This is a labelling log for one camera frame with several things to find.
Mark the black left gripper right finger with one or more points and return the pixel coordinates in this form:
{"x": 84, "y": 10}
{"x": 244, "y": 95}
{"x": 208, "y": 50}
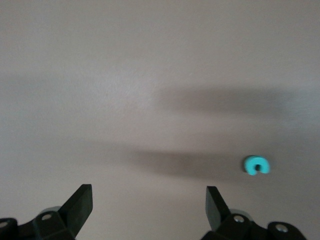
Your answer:
{"x": 216, "y": 212}

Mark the brown table cover sheet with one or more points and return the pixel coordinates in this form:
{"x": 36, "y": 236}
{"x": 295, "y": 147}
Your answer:
{"x": 100, "y": 50}

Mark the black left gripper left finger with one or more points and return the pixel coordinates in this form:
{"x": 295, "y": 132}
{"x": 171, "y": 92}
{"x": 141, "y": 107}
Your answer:
{"x": 75, "y": 210}

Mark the teal foam letter C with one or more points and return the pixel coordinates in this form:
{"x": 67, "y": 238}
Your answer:
{"x": 247, "y": 165}

